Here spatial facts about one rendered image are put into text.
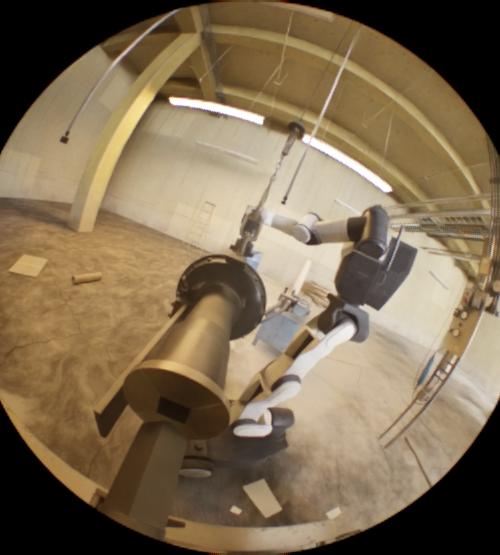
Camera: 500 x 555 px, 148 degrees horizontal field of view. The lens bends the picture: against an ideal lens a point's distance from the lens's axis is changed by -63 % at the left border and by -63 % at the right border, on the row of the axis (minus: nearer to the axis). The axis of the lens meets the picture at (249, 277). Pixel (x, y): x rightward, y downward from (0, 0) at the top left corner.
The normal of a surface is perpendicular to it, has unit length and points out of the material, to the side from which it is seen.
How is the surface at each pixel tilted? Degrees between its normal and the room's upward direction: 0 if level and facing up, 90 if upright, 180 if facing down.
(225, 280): 90
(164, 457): 40
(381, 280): 89
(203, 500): 0
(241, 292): 90
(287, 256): 90
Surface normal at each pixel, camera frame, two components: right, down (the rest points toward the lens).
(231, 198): 0.00, 0.19
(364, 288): -0.63, 0.07
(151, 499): 0.89, -0.44
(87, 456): 0.40, -0.90
